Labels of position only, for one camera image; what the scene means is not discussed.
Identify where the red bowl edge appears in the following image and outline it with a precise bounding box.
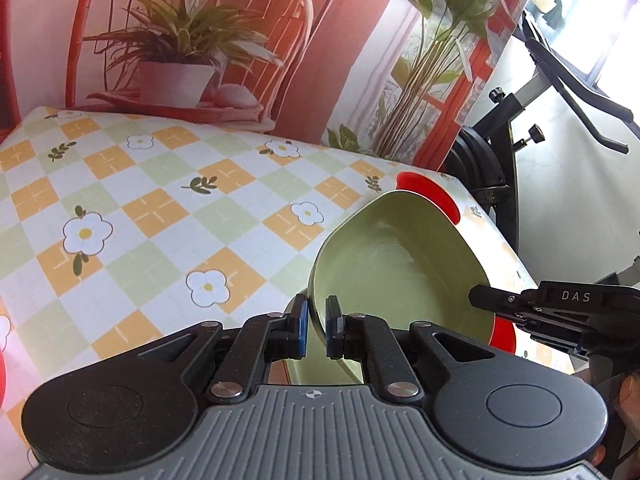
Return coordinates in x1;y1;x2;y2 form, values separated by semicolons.
489;316;516;354

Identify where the green square bowl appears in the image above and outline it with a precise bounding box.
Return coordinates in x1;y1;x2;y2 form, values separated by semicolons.
307;190;497;386

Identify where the red bowl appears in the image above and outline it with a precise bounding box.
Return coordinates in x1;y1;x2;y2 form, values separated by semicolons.
396;171;461;226

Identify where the green square plate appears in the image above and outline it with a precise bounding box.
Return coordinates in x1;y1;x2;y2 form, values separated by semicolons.
285;289;362;385

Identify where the person's right hand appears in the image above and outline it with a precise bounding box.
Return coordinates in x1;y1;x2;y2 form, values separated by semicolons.
589;365;639;479

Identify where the black exercise bike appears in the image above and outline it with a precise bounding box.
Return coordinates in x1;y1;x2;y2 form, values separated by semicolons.
440;11;639;250

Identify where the checkered floral tablecloth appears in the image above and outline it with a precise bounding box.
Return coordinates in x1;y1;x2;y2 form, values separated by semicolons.
0;105;576;480

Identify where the printed room backdrop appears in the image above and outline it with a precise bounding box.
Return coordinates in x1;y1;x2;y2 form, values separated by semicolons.
1;0;528;169

